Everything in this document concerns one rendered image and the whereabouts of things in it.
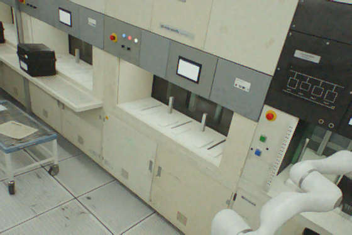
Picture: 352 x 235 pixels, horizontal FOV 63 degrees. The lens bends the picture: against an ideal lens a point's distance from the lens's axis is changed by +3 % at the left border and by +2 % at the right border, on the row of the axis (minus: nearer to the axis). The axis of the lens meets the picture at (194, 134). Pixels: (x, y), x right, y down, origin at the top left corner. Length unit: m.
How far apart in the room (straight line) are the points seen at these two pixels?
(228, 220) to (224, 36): 1.07
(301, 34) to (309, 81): 0.23
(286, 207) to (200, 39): 1.15
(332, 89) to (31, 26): 3.17
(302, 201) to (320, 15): 0.85
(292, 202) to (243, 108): 0.74
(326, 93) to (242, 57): 0.50
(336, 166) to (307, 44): 0.61
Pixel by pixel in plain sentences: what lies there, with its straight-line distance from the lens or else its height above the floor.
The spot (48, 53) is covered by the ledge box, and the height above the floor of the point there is 1.04.
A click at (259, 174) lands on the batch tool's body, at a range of 1.81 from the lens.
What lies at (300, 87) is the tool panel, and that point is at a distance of 1.56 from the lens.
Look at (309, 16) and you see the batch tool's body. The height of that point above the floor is 1.88.
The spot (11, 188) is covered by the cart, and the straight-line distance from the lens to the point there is 2.96.
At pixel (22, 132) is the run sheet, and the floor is 0.46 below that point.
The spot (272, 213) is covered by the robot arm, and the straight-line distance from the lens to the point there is 1.12.
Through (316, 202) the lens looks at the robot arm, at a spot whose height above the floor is 1.29.
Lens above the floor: 1.92
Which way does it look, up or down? 28 degrees down
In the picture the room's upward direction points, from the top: 12 degrees clockwise
